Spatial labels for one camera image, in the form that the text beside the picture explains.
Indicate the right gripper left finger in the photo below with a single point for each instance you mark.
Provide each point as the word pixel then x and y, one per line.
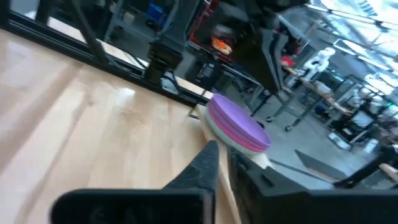
pixel 149 207

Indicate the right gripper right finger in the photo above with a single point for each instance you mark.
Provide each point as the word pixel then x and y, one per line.
pixel 295 207

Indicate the purple plastic plate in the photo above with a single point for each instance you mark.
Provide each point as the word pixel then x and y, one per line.
pixel 236 118
pixel 231 128

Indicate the pink plastic plate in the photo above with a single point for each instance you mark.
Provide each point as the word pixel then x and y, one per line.
pixel 236 137

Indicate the pale green plastic plate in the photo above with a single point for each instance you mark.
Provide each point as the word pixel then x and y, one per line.
pixel 224 137

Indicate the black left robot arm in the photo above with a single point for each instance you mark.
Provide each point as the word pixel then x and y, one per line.
pixel 163 59

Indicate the white robot figure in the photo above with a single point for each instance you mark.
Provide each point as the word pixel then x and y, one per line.
pixel 320 60

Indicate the black metal table frame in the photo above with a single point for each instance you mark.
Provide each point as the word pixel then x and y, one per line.
pixel 62 46

